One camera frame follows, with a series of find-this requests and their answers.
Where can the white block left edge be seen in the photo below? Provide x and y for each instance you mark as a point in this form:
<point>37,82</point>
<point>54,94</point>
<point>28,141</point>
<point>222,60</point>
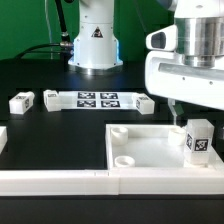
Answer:
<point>3,137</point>

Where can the white U-shaped obstacle fence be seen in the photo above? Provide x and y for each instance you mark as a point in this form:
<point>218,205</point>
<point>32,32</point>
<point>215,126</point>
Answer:
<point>158,181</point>

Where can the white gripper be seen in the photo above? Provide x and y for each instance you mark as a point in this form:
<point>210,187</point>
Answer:
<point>166,75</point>

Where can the white square table top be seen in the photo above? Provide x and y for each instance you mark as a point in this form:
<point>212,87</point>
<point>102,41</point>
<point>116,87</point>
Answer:
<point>147,146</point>

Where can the white marker tag sheet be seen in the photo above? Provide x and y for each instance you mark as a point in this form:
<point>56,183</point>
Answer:
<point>96,100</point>

